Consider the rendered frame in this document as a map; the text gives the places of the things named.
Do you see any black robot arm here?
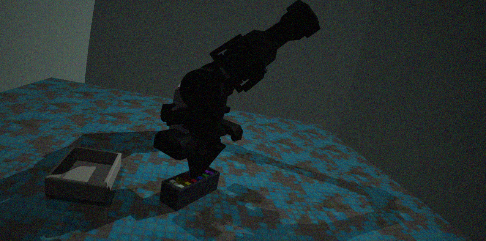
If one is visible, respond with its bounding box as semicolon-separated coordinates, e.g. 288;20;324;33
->
160;0;320;129

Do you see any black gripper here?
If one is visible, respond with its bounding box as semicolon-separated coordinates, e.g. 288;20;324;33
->
153;102;243;179

